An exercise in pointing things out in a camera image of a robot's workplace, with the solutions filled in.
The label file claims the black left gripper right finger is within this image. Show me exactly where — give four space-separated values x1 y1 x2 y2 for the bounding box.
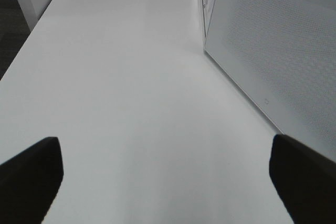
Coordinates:
269 134 335 223

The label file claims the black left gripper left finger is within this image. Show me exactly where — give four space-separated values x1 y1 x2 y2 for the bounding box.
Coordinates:
1 137 64 223

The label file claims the white microwave door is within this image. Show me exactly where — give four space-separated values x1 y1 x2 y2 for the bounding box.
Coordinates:
203 0 335 160

